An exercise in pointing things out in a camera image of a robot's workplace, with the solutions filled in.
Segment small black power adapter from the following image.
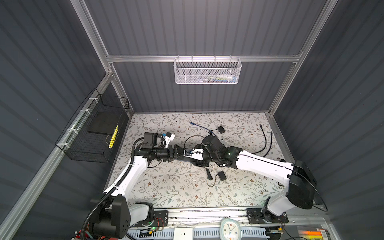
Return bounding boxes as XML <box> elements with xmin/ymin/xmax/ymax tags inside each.
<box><xmin>210</xmin><ymin>126</ymin><xmax>225</xmax><ymax>140</ymax></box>

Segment large black power adapter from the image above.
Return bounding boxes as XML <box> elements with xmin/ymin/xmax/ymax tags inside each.
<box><xmin>206</xmin><ymin>169</ymin><xmax>227</xmax><ymax>188</ymax></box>

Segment blue ethernet cable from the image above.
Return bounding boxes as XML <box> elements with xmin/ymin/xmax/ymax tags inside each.
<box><xmin>188</xmin><ymin>121</ymin><xmax>214</xmax><ymax>134</ymax></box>

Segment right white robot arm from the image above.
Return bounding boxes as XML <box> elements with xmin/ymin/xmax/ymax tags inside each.
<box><xmin>184</xmin><ymin>135</ymin><xmax>319</xmax><ymax>222</ymax></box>

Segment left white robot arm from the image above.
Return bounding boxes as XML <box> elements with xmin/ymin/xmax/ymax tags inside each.
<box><xmin>80</xmin><ymin>132</ymin><xmax>181</xmax><ymax>240</ymax></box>

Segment yellow striped item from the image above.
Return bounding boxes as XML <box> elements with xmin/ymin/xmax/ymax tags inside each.
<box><xmin>109</xmin><ymin>125</ymin><xmax>119</xmax><ymax>149</ymax></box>

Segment black box in basket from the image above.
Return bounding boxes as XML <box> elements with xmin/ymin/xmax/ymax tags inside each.
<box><xmin>87</xmin><ymin>112</ymin><xmax>120</xmax><ymax>135</ymax></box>

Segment white desk clock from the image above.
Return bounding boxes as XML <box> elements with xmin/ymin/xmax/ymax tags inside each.
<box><xmin>220</xmin><ymin>218</ymin><xmax>242</xmax><ymax>240</ymax></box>

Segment white power socket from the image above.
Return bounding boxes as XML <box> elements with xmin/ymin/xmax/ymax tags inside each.
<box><xmin>173</xmin><ymin>228</ymin><xmax>194</xmax><ymax>240</ymax></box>

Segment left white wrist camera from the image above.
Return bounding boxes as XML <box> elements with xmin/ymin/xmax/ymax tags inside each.
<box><xmin>162</xmin><ymin>132</ymin><xmax>175</xmax><ymax>148</ymax></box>

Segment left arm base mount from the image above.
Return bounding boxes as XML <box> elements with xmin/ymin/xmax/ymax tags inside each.
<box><xmin>133</xmin><ymin>210</ymin><xmax>169</xmax><ymax>228</ymax></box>

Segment black wire basket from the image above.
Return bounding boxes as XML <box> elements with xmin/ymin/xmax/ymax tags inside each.
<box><xmin>56</xmin><ymin>90</ymin><xmax>130</xmax><ymax>163</ymax></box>

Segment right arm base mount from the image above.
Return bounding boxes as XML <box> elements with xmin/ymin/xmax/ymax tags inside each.
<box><xmin>246</xmin><ymin>208</ymin><xmax>289</xmax><ymax>224</ymax></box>

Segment white wire mesh basket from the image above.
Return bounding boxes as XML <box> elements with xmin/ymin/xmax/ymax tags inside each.
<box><xmin>173</xmin><ymin>58</ymin><xmax>242</xmax><ymax>85</ymax></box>

